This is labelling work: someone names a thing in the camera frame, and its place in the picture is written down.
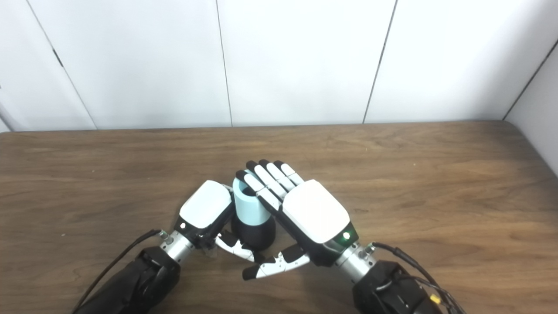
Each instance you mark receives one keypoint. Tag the black funnel-shaped nozzle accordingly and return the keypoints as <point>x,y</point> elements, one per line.
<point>255,235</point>

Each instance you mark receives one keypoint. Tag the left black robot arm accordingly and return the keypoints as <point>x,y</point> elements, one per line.
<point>135,279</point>

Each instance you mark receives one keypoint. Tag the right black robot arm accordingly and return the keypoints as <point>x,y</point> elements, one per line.
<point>388,288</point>

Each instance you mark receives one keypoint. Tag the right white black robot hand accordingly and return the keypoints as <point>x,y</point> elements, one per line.
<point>316,211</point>

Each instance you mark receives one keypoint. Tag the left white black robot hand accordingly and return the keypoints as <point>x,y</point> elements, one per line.
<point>205,205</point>

